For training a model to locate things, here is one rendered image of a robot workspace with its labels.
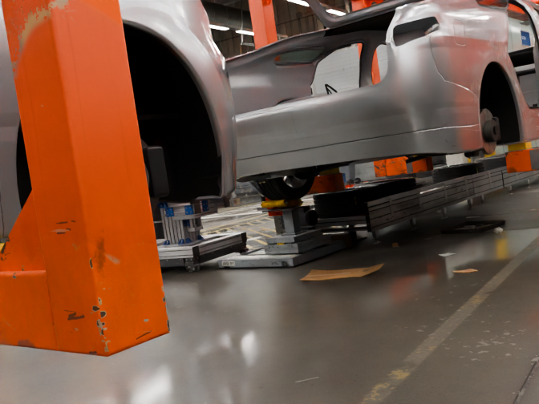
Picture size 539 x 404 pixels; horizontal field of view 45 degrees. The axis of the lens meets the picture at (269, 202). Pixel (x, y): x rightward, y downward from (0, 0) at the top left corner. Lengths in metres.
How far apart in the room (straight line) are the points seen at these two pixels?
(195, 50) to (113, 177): 1.06
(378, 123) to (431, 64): 0.44
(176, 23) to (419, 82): 1.94
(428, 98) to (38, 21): 2.85
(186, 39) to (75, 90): 1.03
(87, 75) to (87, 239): 0.30
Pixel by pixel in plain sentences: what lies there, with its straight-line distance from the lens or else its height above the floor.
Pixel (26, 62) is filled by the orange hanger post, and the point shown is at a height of 1.08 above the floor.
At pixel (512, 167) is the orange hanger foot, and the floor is 0.56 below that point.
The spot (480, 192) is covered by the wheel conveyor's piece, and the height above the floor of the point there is 0.15.
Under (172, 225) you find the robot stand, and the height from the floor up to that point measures 0.41.
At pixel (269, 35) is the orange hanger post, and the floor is 2.05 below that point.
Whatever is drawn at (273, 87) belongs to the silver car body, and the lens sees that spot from 5.39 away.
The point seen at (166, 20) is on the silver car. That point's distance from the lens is 2.17.
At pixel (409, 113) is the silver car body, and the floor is 1.01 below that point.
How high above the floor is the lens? 0.82
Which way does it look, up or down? 3 degrees down
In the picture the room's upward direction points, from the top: 8 degrees counter-clockwise
